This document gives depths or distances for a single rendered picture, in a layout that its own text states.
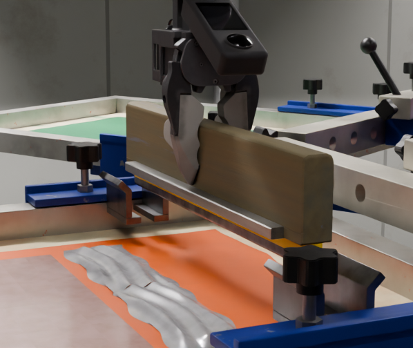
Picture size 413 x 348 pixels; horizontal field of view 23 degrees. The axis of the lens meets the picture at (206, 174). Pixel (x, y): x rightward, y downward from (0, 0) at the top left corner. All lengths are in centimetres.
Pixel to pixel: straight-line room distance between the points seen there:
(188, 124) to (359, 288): 27
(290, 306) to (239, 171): 15
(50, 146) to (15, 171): 232
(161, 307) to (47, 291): 13
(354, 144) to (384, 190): 47
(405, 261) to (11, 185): 321
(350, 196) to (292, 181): 37
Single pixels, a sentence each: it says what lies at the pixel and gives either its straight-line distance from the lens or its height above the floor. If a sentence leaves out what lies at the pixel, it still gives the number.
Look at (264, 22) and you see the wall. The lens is 419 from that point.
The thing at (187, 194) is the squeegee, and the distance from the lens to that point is 99.
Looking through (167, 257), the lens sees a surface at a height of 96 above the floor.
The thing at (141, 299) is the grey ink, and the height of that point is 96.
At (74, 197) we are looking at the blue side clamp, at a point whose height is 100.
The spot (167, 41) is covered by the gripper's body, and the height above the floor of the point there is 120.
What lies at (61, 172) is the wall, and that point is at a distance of 411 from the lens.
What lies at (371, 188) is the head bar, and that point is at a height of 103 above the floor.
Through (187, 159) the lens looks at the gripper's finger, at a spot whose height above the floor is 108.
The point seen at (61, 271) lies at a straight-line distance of 107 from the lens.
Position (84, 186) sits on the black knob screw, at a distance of 124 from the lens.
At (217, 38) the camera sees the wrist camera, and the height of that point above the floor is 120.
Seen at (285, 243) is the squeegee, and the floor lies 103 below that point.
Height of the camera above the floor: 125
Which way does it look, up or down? 11 degrees down
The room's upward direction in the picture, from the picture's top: straight up
